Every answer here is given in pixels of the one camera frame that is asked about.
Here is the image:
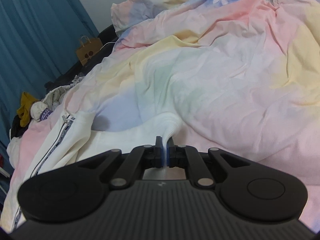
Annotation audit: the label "brown paper bag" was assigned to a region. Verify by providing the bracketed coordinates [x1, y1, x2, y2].
[76, 35, 103, 67]

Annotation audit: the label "mustard yellow garment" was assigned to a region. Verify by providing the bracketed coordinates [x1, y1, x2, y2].
[16, 92, 40, 127]

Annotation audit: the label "blue curtain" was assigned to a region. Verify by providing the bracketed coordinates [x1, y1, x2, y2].
[0, 0, 100, 179]

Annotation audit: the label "white jacket with purple band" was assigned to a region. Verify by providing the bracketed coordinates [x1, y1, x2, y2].
[30, 101, 55, 123]

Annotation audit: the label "grey garment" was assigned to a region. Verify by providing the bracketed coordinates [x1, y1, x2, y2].
[41, 84, 77, 106]

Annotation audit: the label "black sofa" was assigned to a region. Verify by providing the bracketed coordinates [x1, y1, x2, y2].
[44, 24, 118, 90]

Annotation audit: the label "white pants with striped band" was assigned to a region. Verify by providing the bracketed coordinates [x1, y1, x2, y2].
[11, 112, 185, 233]

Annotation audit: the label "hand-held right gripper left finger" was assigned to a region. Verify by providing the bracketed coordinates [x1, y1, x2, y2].
[75, 136, 166, 189]

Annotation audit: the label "white cable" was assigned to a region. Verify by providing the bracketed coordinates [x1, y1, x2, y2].
[99, 39, 118, 51]

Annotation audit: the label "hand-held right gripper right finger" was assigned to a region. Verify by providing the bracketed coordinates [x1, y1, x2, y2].
[166, 140, 251, 188]

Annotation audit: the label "pastel tie-dye blanket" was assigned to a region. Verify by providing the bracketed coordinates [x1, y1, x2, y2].
[0, 0, 320, 230]

